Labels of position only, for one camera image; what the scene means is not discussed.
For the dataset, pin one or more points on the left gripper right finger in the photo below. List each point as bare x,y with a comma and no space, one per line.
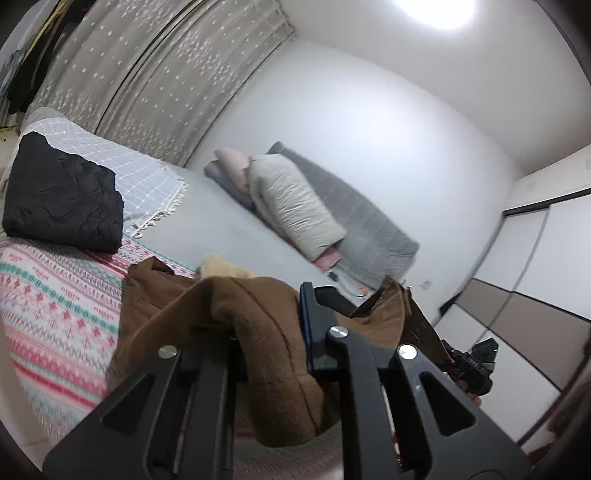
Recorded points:
402,417

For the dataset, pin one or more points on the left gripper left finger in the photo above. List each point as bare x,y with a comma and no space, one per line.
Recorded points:
173,418

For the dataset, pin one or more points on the brown coat with fur collar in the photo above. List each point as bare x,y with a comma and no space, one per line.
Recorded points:
286,405

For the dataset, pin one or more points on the wardrobe with sliding doors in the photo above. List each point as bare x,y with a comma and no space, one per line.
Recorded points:
531,294

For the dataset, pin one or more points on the grey headboard cushion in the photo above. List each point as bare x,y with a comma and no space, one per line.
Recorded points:
374,247

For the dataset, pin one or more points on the patterned striped blanket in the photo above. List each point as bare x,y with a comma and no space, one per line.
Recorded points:
60,309

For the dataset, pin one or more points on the grey bed sheet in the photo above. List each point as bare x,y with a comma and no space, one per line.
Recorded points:
209,221

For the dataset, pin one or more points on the grey checked blanket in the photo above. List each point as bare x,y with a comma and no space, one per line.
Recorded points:
150,188

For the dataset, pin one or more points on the folded white duvet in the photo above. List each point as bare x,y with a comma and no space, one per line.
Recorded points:
287,202

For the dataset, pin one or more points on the small black garment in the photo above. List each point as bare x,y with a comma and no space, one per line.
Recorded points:
61,198

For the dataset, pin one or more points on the grey star curtain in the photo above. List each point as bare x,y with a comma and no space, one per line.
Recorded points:
154,76

